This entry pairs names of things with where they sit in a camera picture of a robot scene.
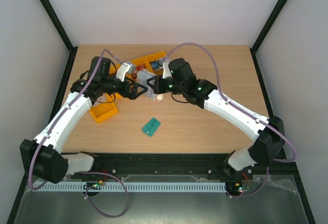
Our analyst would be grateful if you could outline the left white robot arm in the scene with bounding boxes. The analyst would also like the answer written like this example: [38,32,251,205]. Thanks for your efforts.
[19,56,147,184]

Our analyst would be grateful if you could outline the teal VIP card stack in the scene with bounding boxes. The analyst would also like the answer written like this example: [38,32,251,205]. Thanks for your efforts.
[141,117,161,137]

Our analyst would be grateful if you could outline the white slotted cable duct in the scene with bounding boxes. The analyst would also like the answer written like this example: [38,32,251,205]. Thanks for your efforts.
[39,181,226,193]

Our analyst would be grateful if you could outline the black frame post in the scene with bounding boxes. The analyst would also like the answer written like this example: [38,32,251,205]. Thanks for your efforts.
[27,0,75,52]
[250,0,302,53]

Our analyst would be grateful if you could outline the black aluminium frame rail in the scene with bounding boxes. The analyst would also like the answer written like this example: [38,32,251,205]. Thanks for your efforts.
[61,153,295,181]

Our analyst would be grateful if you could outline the beige leather card holder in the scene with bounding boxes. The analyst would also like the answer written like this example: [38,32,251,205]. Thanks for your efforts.
[135,70,165,101]

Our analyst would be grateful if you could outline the yellow bin with black cards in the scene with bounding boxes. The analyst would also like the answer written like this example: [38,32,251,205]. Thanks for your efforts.
[108,76,122,96]

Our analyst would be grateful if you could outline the blue card stack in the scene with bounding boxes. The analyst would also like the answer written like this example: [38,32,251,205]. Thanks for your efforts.
[150,60,162,72]

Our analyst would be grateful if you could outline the yellow bin with red cards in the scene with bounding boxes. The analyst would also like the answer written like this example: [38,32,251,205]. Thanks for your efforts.
[131,57,153,80]

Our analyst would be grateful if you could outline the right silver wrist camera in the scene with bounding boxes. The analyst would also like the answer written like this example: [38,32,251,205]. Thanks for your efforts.
[158,57,172,79]

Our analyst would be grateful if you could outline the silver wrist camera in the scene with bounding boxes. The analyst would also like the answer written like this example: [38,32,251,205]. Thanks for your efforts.
[158,57,172,79]
[116,62,135,82]

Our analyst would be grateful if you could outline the left black frame post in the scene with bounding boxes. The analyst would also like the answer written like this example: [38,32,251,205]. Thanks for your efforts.
[27,0,75,52]

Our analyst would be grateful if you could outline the yellow bin with blue cards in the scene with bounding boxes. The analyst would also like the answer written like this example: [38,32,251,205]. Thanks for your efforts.
[145,51,166,62]

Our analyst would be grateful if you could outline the yellow bin with pink cards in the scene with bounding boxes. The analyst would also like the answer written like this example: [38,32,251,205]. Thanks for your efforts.
[90,97,118,124]

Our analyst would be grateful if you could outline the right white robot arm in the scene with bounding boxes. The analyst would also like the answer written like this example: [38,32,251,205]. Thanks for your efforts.
[147,58,284,179]

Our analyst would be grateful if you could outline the red card stack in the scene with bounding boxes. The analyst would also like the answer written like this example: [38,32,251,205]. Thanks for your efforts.
[131,65,146,78]

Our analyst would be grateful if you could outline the right black frame post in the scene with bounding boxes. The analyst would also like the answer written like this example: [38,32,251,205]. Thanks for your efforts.
[250,0,302,53]

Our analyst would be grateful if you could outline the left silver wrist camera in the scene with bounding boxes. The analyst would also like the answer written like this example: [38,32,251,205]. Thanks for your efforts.
[116,62,135,82]

